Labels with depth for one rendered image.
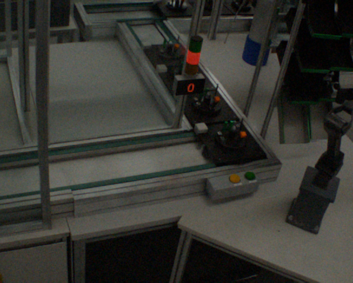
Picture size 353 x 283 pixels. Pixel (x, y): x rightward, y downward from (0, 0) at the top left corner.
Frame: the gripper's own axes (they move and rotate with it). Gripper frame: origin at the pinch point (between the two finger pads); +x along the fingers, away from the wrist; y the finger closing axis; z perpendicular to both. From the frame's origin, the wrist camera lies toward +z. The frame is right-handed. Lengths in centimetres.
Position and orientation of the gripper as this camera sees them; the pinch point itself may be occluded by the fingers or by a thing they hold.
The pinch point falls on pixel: (349, 92)
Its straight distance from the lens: 206.9
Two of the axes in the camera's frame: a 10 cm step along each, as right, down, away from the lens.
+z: 1.0, -9.0, -4.2
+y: -9.7, 0.1, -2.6
